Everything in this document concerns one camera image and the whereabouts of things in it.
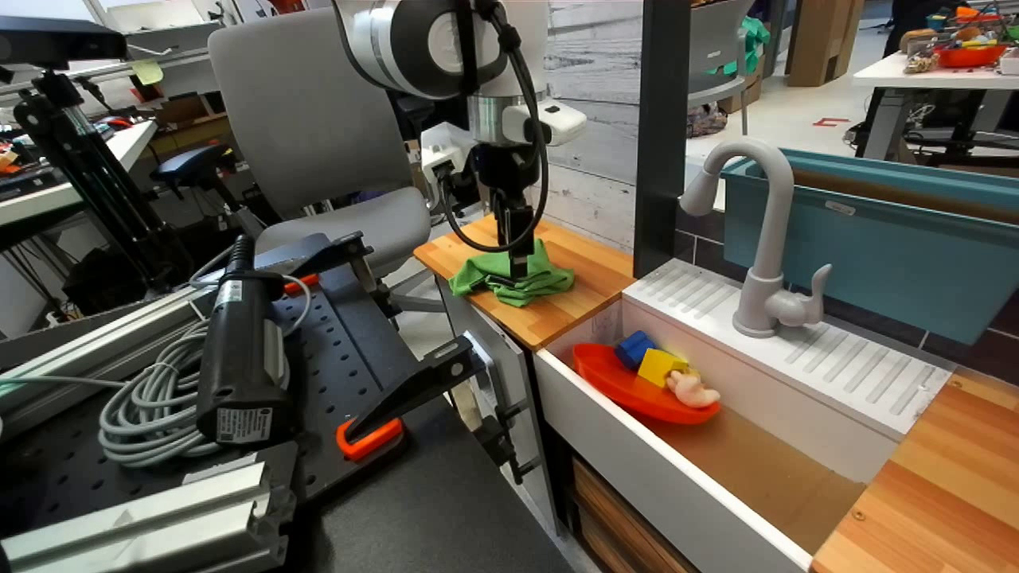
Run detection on light grey chair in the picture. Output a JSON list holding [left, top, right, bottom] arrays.
[[684, 0, 770, 137]]

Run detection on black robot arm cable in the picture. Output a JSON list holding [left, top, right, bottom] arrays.
[[435, 5, 557, 258]]

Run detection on white table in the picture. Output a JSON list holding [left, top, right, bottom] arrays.
[[850, 49, 1019, 165]]

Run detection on white sink basin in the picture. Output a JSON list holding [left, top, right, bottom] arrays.
[[533, 254, 954, 573]]

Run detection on green microfibre cloth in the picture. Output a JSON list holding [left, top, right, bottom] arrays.
[[446, 240, 580, 311]]

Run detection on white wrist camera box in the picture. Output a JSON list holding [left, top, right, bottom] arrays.
[[418, 119, 477, 186]]

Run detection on black tripod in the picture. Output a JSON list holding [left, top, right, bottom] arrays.
[[10, 66, 206, 293]]

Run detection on yellow toy block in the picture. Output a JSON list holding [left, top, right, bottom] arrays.
[[634, 348, 695, 391]]

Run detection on grey toy faucet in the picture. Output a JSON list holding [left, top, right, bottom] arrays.
[[680, 139, 837, 341]]

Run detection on red bowl with toys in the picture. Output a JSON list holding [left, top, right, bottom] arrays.
[[571, 341, 728, 432]]

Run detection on black frame post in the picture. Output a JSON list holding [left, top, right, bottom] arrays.
[[634, 0, 698, 282]]

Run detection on grey coiled cable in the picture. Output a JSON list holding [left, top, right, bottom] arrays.
[[97, 315, 313, 470]]

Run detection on blue toy block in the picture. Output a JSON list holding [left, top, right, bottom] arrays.
[[616, 328, 660, 374]]

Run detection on black box device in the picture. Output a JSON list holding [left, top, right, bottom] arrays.
[[195, 237, 292, 450]]

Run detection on tall cardboard box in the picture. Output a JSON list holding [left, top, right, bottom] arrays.
[[784, 0, 868, 90]]

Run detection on aluminium extrusion beam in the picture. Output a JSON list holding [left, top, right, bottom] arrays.
[[0, 455, 304, 573], [0, 281, 233, 397]]

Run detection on pink toy figure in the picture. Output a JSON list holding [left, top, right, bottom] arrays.
[[665, 370, 724, 411]]

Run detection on green item on chair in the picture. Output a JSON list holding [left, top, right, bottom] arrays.
[[739, 12, 773, 80]]

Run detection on grey office chair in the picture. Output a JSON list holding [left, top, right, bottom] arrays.
[[205, 3, 432, 281]]

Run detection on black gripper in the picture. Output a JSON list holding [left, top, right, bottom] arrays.
[[467, 139, 547, 281]]

